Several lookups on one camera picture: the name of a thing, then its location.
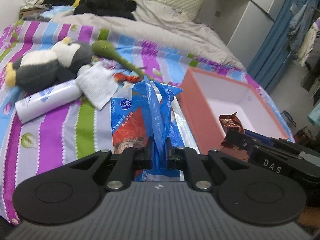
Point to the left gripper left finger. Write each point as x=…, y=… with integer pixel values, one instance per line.
x=132, y=159

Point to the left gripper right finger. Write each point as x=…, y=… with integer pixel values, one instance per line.
x=188, y=161

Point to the blue tissue pack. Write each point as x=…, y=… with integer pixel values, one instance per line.
x=139, y=112

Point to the dark red snack packet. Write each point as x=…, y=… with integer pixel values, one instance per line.
x=231, y=122

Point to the person's right hand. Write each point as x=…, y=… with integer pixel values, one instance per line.
x=310, y=217

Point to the pink cardboard box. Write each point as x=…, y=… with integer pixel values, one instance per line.
x=206, y=96

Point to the red candy wrapper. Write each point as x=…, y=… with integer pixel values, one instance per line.
x=120, y=77

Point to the white folded tissue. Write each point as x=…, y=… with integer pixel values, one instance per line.
x=97, y=83

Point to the white cylindrical bottle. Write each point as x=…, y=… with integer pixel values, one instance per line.
x=42, y=102

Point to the blue curtain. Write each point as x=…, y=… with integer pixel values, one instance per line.
x=270, y=62

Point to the green plush stick toy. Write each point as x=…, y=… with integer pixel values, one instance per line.
x=103, y=48

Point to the penguin plush toy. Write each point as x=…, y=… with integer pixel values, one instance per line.
x=40, y=69

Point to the grey duvet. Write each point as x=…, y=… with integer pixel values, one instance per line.
x=160, y=23

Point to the hanging denim clothes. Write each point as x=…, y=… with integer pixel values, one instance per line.
x=302, y=32

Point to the grey wardrobe cabinet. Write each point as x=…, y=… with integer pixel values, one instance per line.
x=243, y=25

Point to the black clothes pile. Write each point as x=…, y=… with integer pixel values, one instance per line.
x=110, y=8

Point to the white crumpled cloth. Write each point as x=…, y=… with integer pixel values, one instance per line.
x=28, y=4

